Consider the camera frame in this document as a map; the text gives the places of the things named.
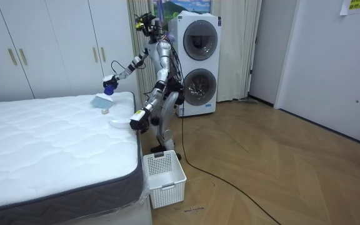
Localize robot legs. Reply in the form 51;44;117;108
150;92;183;161

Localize white paper wall sign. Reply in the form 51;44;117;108
339;0;360;16

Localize white washing machine tower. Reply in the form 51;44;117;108
167;10;223;118

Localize beige curtain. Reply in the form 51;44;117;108
126;0;158;108
210;0;263;103

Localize white door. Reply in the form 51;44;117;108
273;0;360;145

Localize white perforated plastic basket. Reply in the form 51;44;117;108
142;149;188;209

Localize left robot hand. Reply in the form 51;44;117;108
129;109;151;134

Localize black floor cable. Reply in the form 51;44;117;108
179;104;283;225

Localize white wardrobe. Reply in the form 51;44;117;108
0;0;141;103

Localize landscape wall poster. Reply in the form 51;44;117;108
152;0;213;24

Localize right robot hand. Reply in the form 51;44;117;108
102;74;119;90

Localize blue handled dust brush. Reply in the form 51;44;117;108
89;85;116;110

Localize cable bundle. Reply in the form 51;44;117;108
154;0;169;23

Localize robot body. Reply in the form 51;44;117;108
134;11;186;106

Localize white mattress bed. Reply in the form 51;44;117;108
0;91;153;225

